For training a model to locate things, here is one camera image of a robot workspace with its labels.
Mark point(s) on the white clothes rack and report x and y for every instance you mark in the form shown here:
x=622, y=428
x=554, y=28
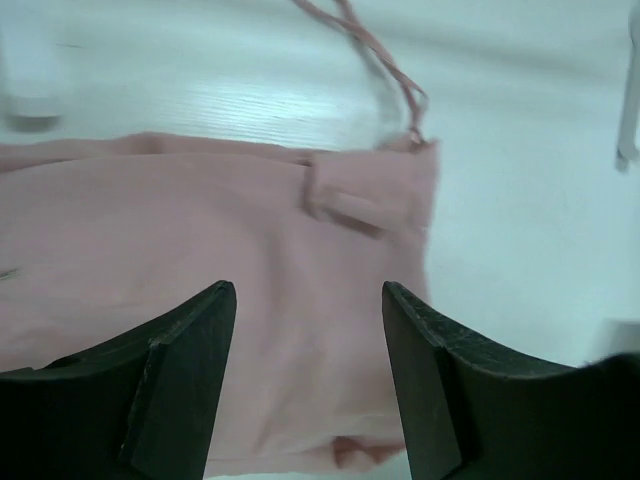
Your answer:
x=32, y=81

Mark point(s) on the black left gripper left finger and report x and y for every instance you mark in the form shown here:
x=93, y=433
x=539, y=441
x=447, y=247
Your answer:
x=139, y=406

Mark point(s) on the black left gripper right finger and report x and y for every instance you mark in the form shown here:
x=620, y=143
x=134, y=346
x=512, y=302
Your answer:
x=472, y=408

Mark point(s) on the pink trousers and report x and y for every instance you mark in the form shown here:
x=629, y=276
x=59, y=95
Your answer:
x=101, y=236

